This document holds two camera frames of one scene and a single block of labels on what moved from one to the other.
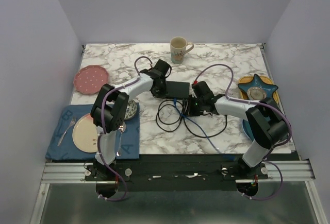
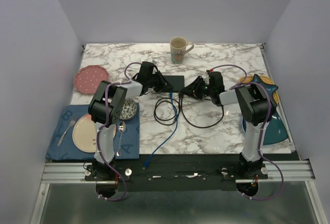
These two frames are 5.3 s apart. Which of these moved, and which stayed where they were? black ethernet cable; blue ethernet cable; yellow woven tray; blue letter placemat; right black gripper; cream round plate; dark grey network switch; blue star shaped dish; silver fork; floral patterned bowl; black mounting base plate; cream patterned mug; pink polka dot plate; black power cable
Moved: black power cable; black ethernet cable; blue ethernet cable; right black gripper; dark grey network switch
Stayed: cream patterned mug; cream round plate; yellow woven tray; pink polka dot plate; black mounting base plate; blue star shaped dish; blue letter placemat; floral patterned bowl; silver fork
